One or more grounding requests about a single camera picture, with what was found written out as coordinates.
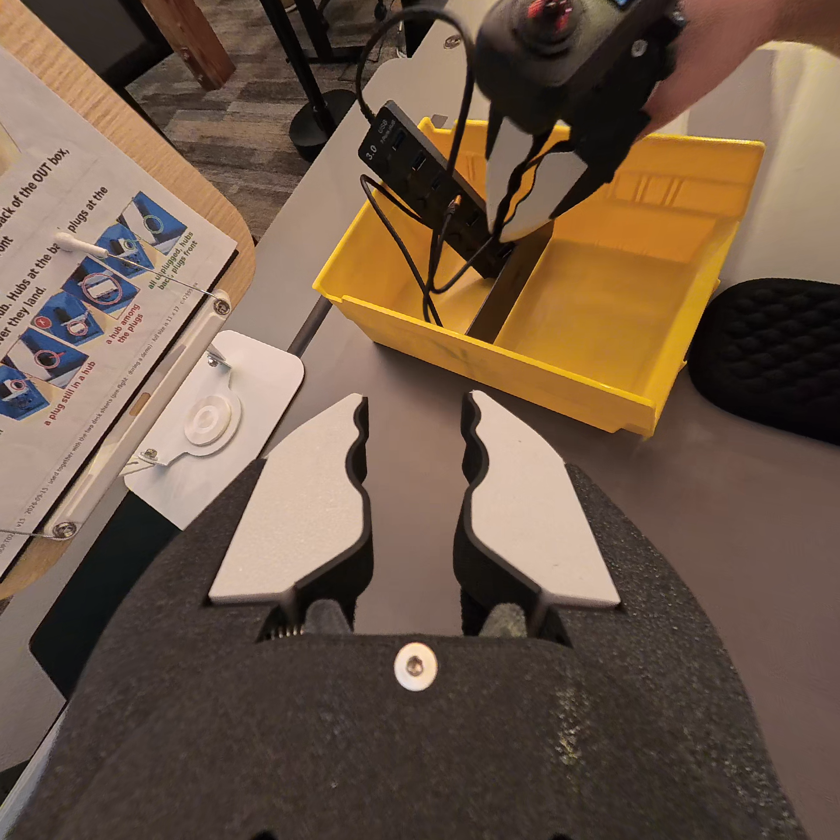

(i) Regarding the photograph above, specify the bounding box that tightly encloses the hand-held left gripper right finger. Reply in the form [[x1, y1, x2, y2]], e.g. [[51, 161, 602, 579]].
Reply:
[[452, 389, 624, 615]]

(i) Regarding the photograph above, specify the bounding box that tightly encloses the black monitor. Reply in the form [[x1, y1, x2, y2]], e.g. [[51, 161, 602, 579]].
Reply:
[[256, 0, 395, 166]]

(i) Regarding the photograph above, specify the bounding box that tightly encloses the black flat desk pad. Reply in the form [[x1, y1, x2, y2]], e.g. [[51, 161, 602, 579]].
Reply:
[[28, 491, 179, 698]]

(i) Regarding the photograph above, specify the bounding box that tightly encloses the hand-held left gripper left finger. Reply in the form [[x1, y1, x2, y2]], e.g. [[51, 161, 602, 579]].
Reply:
[[206, 394, 375, 611]]

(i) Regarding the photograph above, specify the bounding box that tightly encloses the white stand base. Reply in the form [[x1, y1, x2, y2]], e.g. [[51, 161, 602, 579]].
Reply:
[[121, 330, 307, 534]]

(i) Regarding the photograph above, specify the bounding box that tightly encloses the yellow plastic bin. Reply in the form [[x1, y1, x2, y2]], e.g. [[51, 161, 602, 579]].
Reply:
[[311, 115, 767, 438]]

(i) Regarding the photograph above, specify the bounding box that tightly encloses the person's right hand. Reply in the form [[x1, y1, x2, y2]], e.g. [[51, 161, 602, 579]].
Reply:
[[644, 0, 804, 132]]

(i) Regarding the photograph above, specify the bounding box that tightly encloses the black 7-port USB hub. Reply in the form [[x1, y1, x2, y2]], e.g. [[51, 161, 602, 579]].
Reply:
[[351, 0, 481, 263]]

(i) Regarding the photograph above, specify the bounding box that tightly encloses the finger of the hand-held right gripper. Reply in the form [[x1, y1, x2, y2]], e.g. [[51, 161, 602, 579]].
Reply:
[[485, 128, 538, 245], [537, 145, 607, 227]]

